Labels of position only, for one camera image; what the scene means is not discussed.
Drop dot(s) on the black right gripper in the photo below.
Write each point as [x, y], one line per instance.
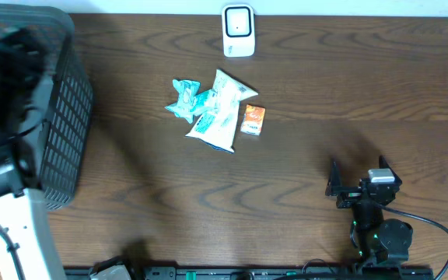
[334, 182]

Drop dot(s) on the orange snack packet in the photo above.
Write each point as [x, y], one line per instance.
[253, 120]

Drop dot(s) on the large white snack bag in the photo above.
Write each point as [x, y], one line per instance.
[217, 126]

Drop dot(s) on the small teal packet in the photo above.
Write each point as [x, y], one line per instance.
[204, 102]

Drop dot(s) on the teal candy wrapper packet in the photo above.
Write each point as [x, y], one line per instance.
[187, 90]

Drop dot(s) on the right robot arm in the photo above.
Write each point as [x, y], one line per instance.
[381, 242]

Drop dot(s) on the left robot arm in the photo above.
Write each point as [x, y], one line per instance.
[27, 248]

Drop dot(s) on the grey plastic basket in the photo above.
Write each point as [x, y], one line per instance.
[64, 98]

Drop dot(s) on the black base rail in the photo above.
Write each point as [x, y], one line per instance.
[170, 273]

